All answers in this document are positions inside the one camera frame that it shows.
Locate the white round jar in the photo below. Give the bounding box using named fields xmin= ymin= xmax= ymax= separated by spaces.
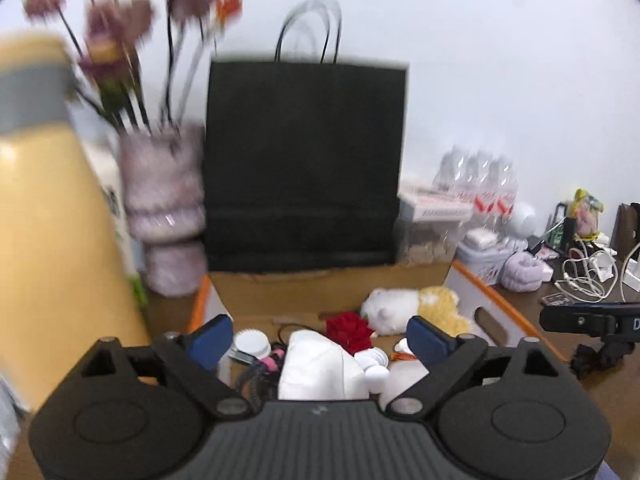
xmin=234 ymin=329 xmax=272 ymax=360

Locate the white round lamp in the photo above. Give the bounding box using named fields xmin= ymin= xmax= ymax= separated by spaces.
xmin=507 ymin=201 xmax=539 ymax=241

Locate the white cable tangle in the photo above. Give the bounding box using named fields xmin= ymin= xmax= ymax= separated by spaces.
xmin=559 ymin=245 xmax=622 ymax=304

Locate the clear plastic container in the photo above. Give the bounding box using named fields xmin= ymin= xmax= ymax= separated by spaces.
xmin=400 ymin=220 xmax=462 ymax=267

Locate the purple scrunchie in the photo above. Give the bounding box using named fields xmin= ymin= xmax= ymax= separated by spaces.
xmin=500 ymin=251 xmax=547 ymax=294

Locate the white tissue pack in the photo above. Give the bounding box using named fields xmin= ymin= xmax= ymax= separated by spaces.
xmin=459 ymin=227 xmax=507 ymax=282

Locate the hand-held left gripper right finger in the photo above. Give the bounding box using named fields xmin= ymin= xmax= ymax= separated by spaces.
xmin=382 ymin=316 xmax=561 ymax=418

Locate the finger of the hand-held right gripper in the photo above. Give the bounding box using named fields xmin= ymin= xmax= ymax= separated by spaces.
xmin=539 ymin=301 xmax=640 ymax=345

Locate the white patterned box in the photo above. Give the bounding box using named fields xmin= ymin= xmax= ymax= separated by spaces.
xmin=397 ymin=180 xmax=474 ymax=224

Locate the white cloth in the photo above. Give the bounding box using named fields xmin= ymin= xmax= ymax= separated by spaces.
xmin=277 ymin=330 xmax=371 ymax=401

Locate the red cardboard box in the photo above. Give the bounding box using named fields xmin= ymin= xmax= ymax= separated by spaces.
xmin=187 ymin=259 xmax=571 ymax=403

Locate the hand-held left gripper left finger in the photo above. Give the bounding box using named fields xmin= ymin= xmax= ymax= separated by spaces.
xmin=80 ymin=315 xmax=253 ymax=418

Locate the pink knitted vase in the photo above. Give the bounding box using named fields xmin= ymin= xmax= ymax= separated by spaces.
xmin=119 ymin=127 xmax=207 ymax=296

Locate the yellow white plush toy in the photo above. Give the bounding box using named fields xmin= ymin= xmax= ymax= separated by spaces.
xmin=361 ymin=286 xmax=473 ymax=337

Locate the yellow thermos jug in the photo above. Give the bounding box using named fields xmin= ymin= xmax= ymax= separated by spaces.
xmin=0 ymin=35 xmax=151 ymax=411

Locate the colourful snack packet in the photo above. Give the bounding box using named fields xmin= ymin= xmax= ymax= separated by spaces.
xmin=572 ymin=189 xmax=606 ymax=241

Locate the brown bag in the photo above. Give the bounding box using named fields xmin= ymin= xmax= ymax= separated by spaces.
xmin=616 ymin=203 xmax=640 ymax=261

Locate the red rose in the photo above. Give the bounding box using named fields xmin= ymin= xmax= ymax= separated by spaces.
xmin=325 ymin=311 xmax=374 ymax=356

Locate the black paper bag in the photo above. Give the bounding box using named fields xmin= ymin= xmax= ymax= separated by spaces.
xmin=205 ymin=0 xmax=410 ymax=274

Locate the dried flower bouquet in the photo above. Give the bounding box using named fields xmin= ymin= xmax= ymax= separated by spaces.
xmin=22 ymin=0 xmax=244 ymax=136

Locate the black hair clip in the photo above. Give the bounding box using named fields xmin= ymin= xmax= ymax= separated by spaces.
xmin=570 ymin=342 xmax=637 ymax=381

